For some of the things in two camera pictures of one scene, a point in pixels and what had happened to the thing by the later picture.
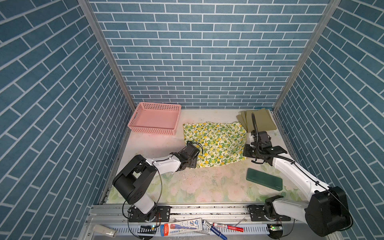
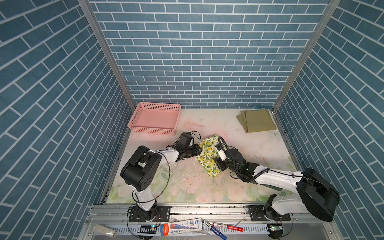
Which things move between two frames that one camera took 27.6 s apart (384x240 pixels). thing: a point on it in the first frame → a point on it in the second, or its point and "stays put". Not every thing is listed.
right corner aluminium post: x=330 y=8 stays put
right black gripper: x=245 y=150 → x=219 y=163
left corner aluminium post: x=101 y=38 stays put
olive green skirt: x=263 y=118 stays put
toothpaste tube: x=181 y=227 stays put
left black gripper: x=194 y=161 → x=196 y=150
